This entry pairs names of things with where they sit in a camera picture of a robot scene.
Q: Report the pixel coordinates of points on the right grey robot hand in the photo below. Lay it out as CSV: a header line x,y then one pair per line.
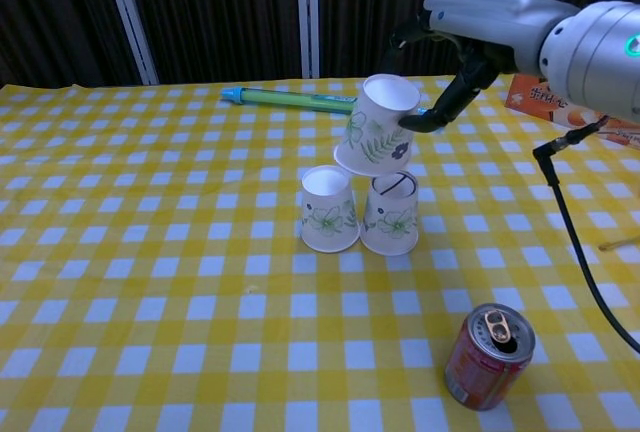
x,y
490,22

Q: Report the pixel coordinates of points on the yellow white checkered tablecloth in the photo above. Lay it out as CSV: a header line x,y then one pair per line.
x,y
200,277

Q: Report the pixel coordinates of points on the white floral paper cup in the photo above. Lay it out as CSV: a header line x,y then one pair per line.
x,y
327,217

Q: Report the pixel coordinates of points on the green blue water squirter toy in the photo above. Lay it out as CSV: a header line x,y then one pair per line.
x,y
290,99

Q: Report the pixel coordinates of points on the orange egg roll snack box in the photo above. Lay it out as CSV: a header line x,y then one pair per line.
x,y
525,97

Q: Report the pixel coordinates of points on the red soda can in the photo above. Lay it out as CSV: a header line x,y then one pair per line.
x,y
475,367

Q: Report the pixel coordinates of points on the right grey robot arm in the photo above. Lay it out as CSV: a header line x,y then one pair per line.
x,y
595,52

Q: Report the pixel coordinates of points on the white partition post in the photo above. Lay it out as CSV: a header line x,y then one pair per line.
x,y
307,12
129,17

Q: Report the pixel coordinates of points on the white fern-print paper cup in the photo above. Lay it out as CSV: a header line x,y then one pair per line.
x,y
375,127

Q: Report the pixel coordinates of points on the paper cup with line-marked bottom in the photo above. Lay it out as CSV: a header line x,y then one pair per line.
x,y
390,222

